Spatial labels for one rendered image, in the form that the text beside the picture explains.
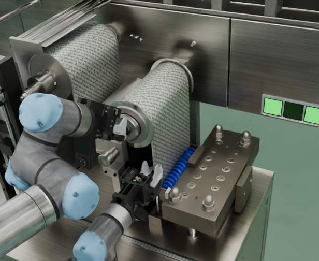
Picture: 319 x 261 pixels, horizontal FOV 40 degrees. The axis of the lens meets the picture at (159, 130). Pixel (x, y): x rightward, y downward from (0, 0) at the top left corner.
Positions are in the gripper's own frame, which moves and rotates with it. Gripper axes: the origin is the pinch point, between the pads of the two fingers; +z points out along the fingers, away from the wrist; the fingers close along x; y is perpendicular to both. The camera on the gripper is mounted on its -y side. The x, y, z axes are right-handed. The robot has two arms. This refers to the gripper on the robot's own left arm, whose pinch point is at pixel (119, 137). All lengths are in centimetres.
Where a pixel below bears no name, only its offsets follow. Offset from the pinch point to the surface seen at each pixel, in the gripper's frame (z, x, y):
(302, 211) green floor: 168, -36, -20
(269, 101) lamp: 30.1, -29.5, 20.7
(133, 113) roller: -1.1, -3.0, 7.0
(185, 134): 28.7, -6.9, 5.1
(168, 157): 19.0, -7.0, -2.7
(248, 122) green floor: 225, 20, 27
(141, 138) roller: 3.7, -4.5, 1.2
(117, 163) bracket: 6.4, 2.0, -7.2
